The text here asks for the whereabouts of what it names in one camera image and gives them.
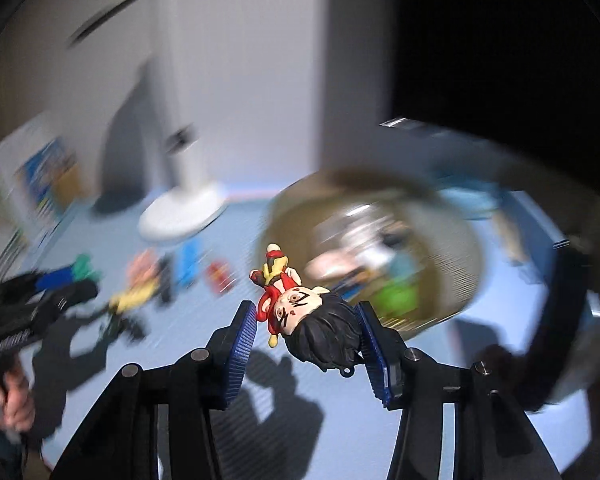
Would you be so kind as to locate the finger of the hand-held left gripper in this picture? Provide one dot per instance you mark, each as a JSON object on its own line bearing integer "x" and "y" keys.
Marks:
{"x": 77, "y": 294}
{"x": 55, "y": 278}

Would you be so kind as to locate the small green plastic toy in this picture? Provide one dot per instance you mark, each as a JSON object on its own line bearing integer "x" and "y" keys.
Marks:
{"x": 397, "y": 295}

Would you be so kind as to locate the large green plastic toy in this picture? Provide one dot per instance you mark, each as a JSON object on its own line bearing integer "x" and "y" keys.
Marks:
{"x": 86, "y": 267}

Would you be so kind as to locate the small red item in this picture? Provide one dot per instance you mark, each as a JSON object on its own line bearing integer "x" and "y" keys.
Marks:
{"x": 219, "y": 276}

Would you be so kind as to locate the black rectangular box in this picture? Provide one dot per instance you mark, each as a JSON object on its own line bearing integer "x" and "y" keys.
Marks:
{"x": 165, "y": 280}

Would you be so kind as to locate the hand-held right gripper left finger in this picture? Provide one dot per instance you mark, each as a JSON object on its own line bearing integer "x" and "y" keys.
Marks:
{"x": 242, "y": 345}

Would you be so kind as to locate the blue textured desk mat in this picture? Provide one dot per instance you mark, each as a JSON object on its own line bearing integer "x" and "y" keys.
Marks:
{"x": 190, "y": 310}

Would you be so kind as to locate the row of books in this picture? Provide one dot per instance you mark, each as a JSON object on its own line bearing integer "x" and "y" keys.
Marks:
{"x": 25, "y": 185}

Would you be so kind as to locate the yellow roll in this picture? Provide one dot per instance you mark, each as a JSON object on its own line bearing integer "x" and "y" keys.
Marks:
{"x": 127, "y": 300}

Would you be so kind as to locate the pink toy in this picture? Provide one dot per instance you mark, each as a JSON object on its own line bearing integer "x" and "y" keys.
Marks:
{"x": 330, "y": 265}

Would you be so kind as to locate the blue toy block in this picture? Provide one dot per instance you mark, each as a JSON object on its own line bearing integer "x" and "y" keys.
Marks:
{"x": 189, "y": 265}

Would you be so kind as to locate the clear correction tape dispenser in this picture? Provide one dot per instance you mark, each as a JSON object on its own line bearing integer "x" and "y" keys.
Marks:
{"x": 365, "y": 232}

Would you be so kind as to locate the dark monitor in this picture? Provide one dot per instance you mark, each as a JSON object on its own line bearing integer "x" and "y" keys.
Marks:
{"x": 505, "y": 35}

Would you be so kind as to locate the white desk lamp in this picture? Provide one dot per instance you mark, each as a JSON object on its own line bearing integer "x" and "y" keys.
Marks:
{"x": 180, "y": 215}

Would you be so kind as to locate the dark curved object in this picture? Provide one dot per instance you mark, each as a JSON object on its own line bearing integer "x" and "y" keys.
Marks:
{"x": 565, "y": 320}

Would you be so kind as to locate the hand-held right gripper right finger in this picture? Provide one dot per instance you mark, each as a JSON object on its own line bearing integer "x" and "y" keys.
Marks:
{"x": 380, "y": 355}

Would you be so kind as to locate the orange cardboard box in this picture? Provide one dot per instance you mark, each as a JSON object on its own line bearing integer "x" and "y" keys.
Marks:
{"x": 142, "y": 272}

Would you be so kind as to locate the person's left hand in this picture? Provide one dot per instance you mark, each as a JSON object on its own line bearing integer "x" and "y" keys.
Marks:
{"x": 15, "y": 395}

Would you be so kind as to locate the black haired toy figure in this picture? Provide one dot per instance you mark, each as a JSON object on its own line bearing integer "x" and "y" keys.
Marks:
{"x": 320, "y": 330}

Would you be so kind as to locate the amber glass bowl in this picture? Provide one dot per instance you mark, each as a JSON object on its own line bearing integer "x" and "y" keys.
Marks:
{"x": 430, "y": 260}

